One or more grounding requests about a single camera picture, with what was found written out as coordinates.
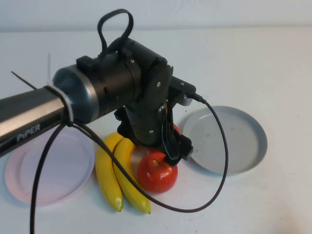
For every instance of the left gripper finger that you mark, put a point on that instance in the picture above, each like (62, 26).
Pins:
(171, 162)

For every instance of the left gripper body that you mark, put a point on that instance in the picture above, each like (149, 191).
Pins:
(143, 126)

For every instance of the red apple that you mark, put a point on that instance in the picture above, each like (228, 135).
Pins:
(176, 128)
(156, 180)

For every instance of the yellow banana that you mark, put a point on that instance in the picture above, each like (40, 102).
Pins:
(131, 187)
(107, 180)

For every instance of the grey-blue round plate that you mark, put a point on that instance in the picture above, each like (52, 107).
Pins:
(243, 146)

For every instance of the pink round plate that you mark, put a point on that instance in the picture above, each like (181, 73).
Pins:
(61, 170)

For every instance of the white zip tie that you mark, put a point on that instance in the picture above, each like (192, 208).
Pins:
(67, 104)

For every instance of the black zip tie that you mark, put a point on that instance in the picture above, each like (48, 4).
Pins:
(24, 80)

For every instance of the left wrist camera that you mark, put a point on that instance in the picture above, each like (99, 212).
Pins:
(181, 85)

